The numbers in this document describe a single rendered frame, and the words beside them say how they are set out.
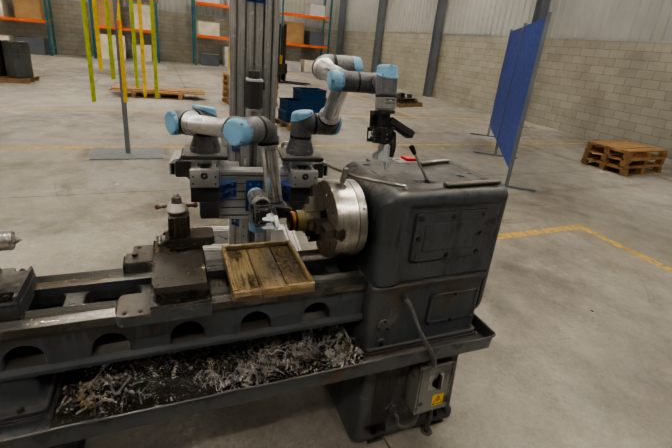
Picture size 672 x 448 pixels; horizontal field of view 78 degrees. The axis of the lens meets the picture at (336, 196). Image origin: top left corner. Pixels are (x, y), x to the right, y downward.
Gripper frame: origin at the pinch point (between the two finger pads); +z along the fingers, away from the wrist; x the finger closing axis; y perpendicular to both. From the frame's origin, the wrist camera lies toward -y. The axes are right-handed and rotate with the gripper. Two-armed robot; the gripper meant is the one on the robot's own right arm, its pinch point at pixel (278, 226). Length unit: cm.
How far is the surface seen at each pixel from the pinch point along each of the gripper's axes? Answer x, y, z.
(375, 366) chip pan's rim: -52, -35, 27
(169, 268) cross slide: -10.5, 38.8, 4.7
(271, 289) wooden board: -17.5, 5.3, 14.7
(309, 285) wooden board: -18.0, -9.0, 14.8
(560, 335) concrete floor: -108, -208, -17
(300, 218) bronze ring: 2.9, -8.5, 0.2
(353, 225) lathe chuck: 4.1, -25.5, 12.1
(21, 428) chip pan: -54, 84, 19
